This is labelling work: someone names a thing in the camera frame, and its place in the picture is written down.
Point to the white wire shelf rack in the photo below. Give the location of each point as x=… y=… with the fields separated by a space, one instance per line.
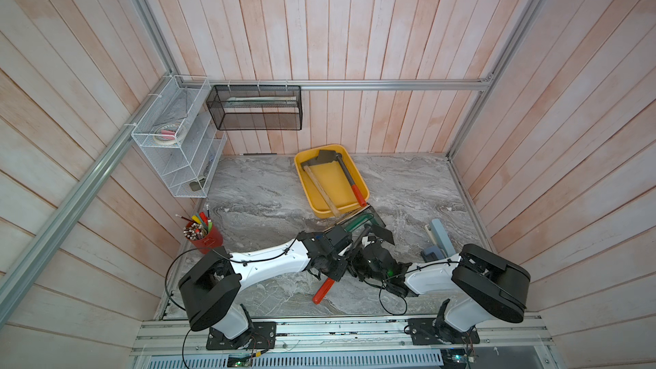
x=188 y=168

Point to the black wire mesh basket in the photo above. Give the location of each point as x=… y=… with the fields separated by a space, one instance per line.
x=256 y=107

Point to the red pencil cup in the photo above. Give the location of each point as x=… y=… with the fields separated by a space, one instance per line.
x=202 y=232

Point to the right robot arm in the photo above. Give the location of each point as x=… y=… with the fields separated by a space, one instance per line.
x=495 y=288

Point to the blue grey stapler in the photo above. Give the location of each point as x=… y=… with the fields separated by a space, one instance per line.
x=433 y=253

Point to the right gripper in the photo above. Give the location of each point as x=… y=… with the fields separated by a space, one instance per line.
x=354 y=263

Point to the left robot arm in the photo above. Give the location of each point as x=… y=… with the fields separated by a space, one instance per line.
x=210 y=288

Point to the green shaft red grip hoe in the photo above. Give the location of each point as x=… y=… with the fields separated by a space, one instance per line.
x=370 y=218

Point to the wooden handle hoe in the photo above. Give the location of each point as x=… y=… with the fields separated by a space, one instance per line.
x=307 y=169

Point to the yellow plastic storage box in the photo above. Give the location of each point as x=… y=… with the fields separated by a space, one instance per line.
x=334 y=183

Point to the grey hole punch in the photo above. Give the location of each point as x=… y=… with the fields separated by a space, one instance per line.
x=440 y=238

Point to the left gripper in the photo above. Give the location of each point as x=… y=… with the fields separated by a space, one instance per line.
x=338 y=273

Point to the blue grip steel hoe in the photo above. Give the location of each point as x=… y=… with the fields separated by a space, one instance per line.
x=350 y=216

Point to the tape roll on shelf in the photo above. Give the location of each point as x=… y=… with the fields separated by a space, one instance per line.
x=169 y=134

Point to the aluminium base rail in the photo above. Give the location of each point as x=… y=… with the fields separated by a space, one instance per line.
x=332 y=334

